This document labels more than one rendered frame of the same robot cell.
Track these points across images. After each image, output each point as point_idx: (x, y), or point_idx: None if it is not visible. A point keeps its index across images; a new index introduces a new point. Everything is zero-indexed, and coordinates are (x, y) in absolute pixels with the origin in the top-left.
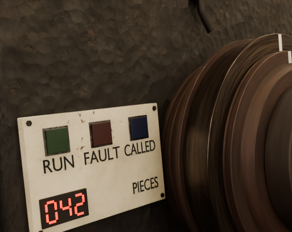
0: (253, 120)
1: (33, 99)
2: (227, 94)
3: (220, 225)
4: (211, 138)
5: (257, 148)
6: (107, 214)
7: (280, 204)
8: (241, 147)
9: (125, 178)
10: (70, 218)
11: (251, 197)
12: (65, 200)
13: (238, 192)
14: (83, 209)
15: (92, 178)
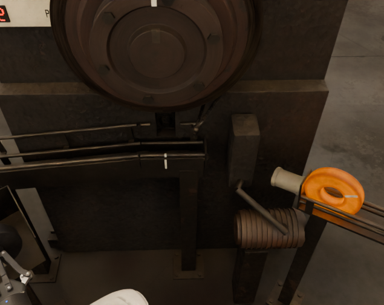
0: (83, 3)
1: None
2: None
3: (68, 63)
4: (52, 6)
5: (83, 26)
6: (25, 25)
7: None
8: (77, 19)
9: (37, 5)
10: None
11: (85, 55)
12: None
13: (75, 49)
14: (4, 17)
15: (9, 0)
